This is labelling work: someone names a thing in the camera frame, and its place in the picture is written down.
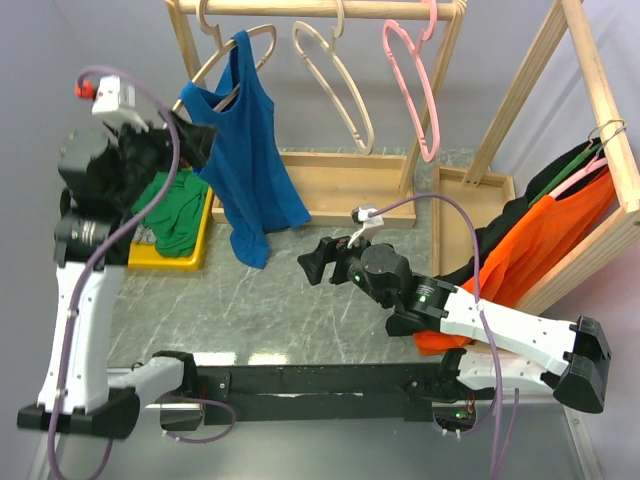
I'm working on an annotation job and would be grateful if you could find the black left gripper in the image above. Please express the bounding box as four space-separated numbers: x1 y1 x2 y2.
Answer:
104 107 218 209

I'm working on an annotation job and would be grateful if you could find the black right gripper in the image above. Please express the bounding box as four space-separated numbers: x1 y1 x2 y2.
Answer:
298 228 394 309

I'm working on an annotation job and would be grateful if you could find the blue tank top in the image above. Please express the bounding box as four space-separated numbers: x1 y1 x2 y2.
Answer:
180 31 311 269

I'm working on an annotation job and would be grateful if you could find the beige wooden hanger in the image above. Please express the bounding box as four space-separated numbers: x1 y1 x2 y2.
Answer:
292 0 376 156
170 0 279 116

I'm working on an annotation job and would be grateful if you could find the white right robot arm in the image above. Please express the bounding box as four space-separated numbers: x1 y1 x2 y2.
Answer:
297 237 612 414

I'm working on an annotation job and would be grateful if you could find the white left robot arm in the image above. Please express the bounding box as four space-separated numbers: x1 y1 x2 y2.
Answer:
17 116 217 440

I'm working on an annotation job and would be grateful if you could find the pink plastic hanger on rack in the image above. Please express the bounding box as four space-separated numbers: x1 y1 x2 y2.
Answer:
381 0 446 163

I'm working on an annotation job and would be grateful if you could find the pink hanger on right rack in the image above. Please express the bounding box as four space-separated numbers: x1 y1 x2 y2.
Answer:
549 157 608 199

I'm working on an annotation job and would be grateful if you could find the green hanger on right rack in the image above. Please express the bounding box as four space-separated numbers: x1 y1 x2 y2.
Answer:
525 142 599 207

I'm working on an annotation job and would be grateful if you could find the wooden clothes rack centre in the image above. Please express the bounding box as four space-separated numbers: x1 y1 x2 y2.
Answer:
166 1 467 226

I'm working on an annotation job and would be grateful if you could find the wooden clothes rack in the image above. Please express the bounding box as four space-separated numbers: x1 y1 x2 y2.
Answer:
432 1 639 314
166 1 467 226

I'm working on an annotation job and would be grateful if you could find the green garment in tray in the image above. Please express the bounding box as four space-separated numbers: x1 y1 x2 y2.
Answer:
129 169 210 269

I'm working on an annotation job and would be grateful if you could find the grey cloth in tray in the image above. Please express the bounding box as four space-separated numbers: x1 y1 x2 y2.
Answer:
132 224 156 245

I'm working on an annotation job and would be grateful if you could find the yellow plastic tray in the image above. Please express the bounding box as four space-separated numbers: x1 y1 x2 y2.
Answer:
127 184 215 272

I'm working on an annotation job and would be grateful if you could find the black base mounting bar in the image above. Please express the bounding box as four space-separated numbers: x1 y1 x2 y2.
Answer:
138 362 496 432

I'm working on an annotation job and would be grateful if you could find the wooden clothes rack right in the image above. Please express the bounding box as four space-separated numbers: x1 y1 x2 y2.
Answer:
432 1 639 314

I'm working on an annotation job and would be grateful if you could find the black hanging garment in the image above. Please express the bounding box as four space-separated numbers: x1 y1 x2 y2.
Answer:
387 137 609 337

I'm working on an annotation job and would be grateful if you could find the orange hanging garment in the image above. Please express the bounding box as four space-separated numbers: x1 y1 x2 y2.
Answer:
414 167 619 357

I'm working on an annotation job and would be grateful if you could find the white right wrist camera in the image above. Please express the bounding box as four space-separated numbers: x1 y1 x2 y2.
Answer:
347 205 384 249

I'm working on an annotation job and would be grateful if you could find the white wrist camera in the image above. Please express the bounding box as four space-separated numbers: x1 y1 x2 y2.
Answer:
347 205 384 249
74 75 137 122

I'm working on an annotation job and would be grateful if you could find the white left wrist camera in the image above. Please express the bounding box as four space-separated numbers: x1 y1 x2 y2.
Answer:
74 75 137 122

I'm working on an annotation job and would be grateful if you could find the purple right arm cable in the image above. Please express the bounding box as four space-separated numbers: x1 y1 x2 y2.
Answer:
369 192 521 480

